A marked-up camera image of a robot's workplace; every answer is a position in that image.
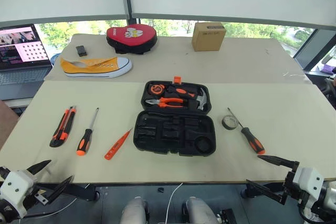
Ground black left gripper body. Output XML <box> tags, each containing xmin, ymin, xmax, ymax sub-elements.
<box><xmin>30</xmin><ymin>174</ymin><xmax>50</xmax><ymax>205</ymax></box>

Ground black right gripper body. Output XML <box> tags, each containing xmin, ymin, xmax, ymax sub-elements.
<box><xmin>282</xmin><ymin>161</ymin><xmax>302</xmax><ymax>205</ymax></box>

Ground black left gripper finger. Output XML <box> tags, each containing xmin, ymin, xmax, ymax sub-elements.
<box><xmin>26</xmin><ymin>159</ymin><xmax>52</xmax><ymax>175</ymax></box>
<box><xmin>48</xmin><ymin>175</ymin><xmax>75</xmax><ymax>204</ymax></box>

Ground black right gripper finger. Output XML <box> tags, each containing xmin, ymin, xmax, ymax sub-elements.
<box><xmin>257</xmin><ymin>155</ymin><xmax>300</xmax><ymax>168</ymax></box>
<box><xmin>246</xmin><ymin>179</ymin><xmax>287</xmax><ymax>206</ymax></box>

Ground orange black handled screwdriver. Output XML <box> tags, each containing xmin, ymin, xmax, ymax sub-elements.
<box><xmin>227</xmin><ymin>107</ymin><xmax>266</xmax><ymax>155</ymax></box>
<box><xmin>76</xmin><ymin>107</ymin><xmax>100</xmax><ymax>156</ymax></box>

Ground orange black utility knife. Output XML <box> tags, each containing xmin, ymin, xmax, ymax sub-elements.
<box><xmin>49</xmin><ymin>105</ymin><xmax>77</xmax><ymax>148</ymax></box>

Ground black tape roll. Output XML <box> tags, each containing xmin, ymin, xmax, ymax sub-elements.
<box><xmin>222</xmin><ymin>115</ymin><xmax>239</xmax><ymax>131</ymax></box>

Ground orange tester pen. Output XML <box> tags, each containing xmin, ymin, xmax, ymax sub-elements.
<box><xmin>104</xmin><ymin>127</ymin><xmax>133</xmax><ymax>161</ymax></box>

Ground black plastic tool case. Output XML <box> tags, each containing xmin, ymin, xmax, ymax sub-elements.
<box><xmin>133</xmin><ymin>76</ymin><xmax>217</xmax><ymax>156</ymax></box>

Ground black floor device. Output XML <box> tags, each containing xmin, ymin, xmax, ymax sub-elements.
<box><xmin>217</xmin><ymin>208</ymin><xmax>234</xmax><ymax>224</ymax></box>

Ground brown rounded object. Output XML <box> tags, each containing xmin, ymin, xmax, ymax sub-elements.
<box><xmin>0</xmin><ymin>100</ymin><xmax>19</xmax><ymax>151</ymax></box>

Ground grey rounded shape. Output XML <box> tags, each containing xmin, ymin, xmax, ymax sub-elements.
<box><xmin>183</xmin><ymin>196</ymin><xmax>220</xmax><ymax>224</ymax></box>
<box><xmin>121</xmin><ymin>196</ymin><xmax>149</xmax><ymax>224</ymax></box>

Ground dark chair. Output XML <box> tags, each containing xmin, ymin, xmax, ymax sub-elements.
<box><xmin>321</xmin><ymin>77</ymin><xmax>336</xmax><ymax>99</ymax></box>

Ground open grey laptop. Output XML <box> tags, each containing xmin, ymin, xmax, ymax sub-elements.
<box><xmin>0</xmin><ymin>24</ymin><xmax>53</xmax><ymax>101</ymax></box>

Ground purple object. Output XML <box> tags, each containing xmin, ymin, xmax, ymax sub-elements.
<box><xmin>322</xmin><ymin>62</ymin><xmax>336</xmax><ymax>74</ymax></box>

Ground yellow canvas sneaker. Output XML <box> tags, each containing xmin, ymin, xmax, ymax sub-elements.
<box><xmin>60</xmin><ymin>56</ymin><xmax>133</xmax><ymax>79</ymax></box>

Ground dark window side panel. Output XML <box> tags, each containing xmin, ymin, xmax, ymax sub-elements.
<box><xmin>292</xmin><ymin>28</ymin><xmax>336</xmax><ymax>71</ymax></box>

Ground orange black tape measure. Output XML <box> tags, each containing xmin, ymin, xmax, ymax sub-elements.
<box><xmin>149</xmin><ymin>83</ymin><xmax>165</xmax><ymax>95</ymax></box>

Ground brown cardboard box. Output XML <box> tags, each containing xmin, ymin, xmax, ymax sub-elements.
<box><xmin>191</xmin><ymin>22</ymin><xmax>227</xmax><ymax>52</ymax></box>

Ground red heart-shaped pad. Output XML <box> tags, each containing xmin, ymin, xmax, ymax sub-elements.
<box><xmin>106</xmin><ymin>24</ymin><xmax>159</xmax><ymax>55</ymax></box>

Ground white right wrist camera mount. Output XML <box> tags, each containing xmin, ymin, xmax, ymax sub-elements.
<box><xmin>292</xmin><ymin>166</ymin><xmax>325</xmax><ymax>201</ymax></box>

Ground white floor cable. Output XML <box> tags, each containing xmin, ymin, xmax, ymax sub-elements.
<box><xmin>166</xmin><ymin>182</ymin><xmax>184</xmax><ymax>224</ymax></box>

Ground claw hammer orange black handle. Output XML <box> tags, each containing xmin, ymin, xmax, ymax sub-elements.
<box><xmin>167</xmin><ymin>85</ymin><xmax>209</xmax><ymax>111</ymax></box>

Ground orange handled pliers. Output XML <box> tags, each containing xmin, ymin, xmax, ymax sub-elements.
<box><xmin>145</xmin><ymin>97</ymin><xmax>186</xmax><ymax>109</ymax></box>

